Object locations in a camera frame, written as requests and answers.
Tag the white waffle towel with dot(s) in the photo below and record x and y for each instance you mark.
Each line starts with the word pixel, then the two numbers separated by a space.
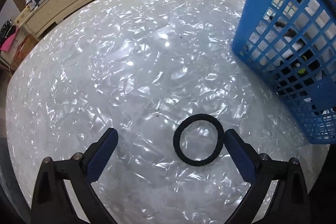
pixel 278 17

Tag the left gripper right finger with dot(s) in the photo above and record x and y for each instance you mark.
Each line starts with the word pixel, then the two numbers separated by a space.
pixel 290 200

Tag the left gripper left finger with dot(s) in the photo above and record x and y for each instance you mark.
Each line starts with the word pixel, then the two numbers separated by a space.
pixel 51 201

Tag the black plush teddy bear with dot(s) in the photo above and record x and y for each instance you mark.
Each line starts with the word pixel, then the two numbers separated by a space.
pixel 305 67

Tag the blue plastic laundry basket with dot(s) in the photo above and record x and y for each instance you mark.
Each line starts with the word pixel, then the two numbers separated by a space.
pixel 319 129

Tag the brown cardboard box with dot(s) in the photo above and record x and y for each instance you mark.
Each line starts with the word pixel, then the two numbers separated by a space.
pixel 23 50

